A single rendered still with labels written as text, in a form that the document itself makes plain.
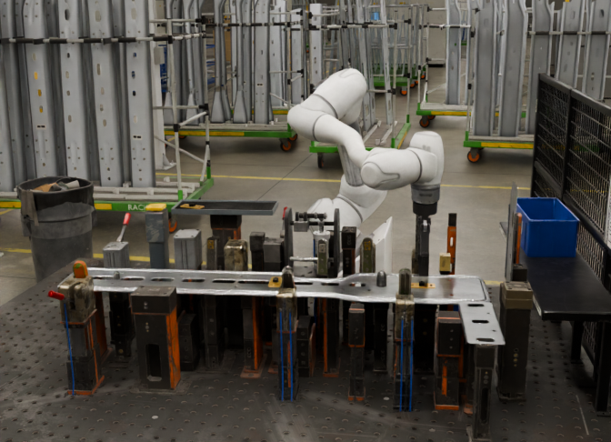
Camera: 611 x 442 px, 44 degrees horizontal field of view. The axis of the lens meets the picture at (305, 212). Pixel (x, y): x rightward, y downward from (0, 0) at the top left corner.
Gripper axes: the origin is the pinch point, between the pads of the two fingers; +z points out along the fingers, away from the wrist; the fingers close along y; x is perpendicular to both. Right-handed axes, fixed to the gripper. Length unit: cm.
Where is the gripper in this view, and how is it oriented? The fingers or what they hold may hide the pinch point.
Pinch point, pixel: (423, 263)
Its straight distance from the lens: 241.4
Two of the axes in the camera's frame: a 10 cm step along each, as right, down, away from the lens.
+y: -1.1, 2.8, -9.5
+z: 0.1, 9.6, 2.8
